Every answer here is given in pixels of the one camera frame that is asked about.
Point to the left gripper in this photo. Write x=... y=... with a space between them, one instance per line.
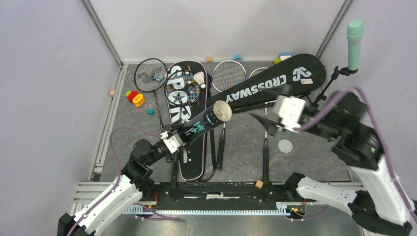
x=183 y=149

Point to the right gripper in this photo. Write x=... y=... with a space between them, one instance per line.
x=268 y=123

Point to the translucent tube lid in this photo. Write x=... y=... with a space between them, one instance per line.
x=285 y=146

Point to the black shuttlecock tube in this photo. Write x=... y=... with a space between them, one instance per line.
x=215 y=115

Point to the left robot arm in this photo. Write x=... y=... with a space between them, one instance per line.
x=128 y=188

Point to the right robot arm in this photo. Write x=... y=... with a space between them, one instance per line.
x=382 y=207

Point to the black crossway racket bag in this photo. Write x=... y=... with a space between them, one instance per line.
x=304 y=72

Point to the green blue blocks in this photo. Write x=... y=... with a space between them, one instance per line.
x=281 y=57

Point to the black racket on bag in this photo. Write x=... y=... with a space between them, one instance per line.
x=181 y=88

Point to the black white shaft racket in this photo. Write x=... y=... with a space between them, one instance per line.
x=265 y=174

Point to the red yellow toy blocks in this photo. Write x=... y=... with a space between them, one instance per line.
x=135 y=98

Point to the black sport racket bag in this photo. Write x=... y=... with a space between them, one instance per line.
x=192 y=159

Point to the white shuttlecock on racket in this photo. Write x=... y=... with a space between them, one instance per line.
x=199 y=78

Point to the black microphone tripod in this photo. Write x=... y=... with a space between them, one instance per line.
x=345 y=71

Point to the small wooden cube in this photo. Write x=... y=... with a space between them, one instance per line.
x=259 y=184

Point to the black racket far left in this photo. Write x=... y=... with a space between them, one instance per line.
x=144 y=82

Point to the green microphone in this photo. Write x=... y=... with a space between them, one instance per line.
x=354 y=36

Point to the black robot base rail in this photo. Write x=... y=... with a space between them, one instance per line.
x=222 y=196

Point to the white frame racket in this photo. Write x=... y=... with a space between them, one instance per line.
x=227 y=74

